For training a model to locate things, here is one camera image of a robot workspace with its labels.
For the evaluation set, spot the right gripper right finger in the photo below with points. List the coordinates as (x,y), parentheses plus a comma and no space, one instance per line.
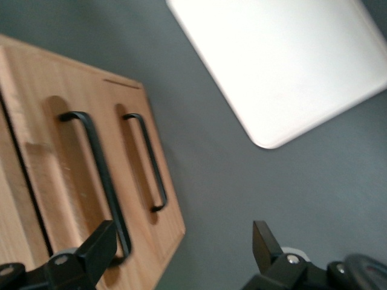
(266,250)

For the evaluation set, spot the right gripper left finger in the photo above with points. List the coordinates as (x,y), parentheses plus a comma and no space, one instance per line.
(93,253)

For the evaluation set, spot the wooden drawer cabinet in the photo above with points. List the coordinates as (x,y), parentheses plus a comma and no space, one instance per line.
(12,211)

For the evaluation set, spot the cream rectangular tray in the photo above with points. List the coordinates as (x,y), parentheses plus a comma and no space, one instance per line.
(287,60)

